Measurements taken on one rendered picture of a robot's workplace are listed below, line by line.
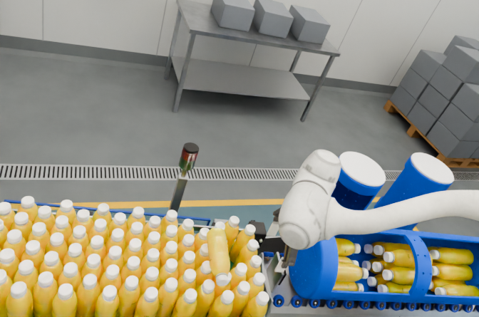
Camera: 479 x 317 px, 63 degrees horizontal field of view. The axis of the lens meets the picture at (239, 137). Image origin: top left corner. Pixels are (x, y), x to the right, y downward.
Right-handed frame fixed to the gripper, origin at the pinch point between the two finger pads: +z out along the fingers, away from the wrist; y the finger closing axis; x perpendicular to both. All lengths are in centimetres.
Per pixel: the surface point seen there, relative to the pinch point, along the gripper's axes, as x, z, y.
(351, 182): -68, 25, 66
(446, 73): -294, 37, 294
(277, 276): -10.8, 23.6, 6.0
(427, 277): -64, 7, -2
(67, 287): 61, 15, -6
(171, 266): 30.9, 15.4, 2.3
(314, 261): -19.2, 9.1, 3.3
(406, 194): -121, 40, 80
